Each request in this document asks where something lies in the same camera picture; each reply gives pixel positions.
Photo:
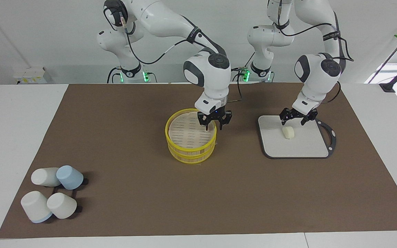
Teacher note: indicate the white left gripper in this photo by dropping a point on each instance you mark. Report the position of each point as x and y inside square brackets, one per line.
[305, 103]

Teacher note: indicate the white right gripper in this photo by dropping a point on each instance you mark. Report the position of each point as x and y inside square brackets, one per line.
[209, 102]

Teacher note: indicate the white steamed bun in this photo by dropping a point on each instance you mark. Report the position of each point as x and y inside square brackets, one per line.
[288, 132]

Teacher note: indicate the yellow bamboo steamer lid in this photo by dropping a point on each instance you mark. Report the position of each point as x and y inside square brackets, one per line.
[188, 132]

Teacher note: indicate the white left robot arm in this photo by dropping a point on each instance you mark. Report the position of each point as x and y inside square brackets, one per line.
[317, 79]

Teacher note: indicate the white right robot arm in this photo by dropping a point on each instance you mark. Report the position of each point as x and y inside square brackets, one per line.
[164, 20]

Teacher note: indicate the yellow bamboo steamer basket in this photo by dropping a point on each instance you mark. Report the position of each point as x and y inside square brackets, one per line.
[191, 156]

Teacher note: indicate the white board with dark rim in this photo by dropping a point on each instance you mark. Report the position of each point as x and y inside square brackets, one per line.
[295, 144]

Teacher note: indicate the brown table mat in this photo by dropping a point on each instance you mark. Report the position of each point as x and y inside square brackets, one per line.
[198, 193]

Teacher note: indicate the light blue cup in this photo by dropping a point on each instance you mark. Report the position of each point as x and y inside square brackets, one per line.
[70, 177]

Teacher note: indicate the black cup rack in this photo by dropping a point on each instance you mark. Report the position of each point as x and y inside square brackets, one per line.
[71, 193]

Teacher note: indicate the plain white cup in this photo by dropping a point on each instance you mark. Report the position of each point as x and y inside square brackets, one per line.
[43, 177]
[61, 205]

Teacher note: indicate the white cup with blue rim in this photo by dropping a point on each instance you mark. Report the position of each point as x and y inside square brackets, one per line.
[34, 206]

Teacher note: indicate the white wall socket box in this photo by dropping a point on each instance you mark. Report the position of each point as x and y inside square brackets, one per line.
[31, 75]

